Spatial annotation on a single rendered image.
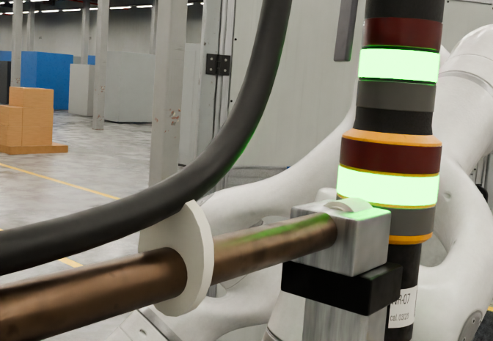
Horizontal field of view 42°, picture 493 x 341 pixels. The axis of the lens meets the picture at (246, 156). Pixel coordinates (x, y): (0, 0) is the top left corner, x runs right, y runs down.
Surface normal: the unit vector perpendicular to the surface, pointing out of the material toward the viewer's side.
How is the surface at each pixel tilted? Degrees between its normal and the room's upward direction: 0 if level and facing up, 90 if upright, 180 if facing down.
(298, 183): 71
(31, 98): 90
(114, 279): 52
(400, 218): 90
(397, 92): 90
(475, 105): 59
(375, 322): 90
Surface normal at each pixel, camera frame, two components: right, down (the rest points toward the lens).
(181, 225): -0.61, 0.04
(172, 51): 0.72, 0.13
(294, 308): -0.70, -0.25
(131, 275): 0.67, -0.51
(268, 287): 0.06, -0.17
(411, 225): 0.33, 0.13
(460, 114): 0.20, -0.55
